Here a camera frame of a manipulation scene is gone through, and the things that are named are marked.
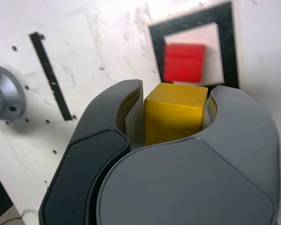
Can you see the red cube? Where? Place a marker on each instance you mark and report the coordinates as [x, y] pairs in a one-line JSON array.
[[185, 63]]

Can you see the yellow cube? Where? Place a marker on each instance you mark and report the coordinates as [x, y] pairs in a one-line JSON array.
[[173, 114]]

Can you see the black tape strip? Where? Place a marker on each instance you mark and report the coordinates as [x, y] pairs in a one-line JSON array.
[[49, 70]]

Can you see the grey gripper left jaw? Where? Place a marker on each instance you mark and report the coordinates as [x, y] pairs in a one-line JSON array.
[[91, 150]]

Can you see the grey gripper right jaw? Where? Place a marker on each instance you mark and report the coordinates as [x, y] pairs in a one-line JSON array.
[[189, 182]]

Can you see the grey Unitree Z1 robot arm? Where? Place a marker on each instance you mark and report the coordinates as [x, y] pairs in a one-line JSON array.
[[4, 93]]

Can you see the black tape square outline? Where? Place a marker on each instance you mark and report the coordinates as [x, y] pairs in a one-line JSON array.
[[227, 18]]

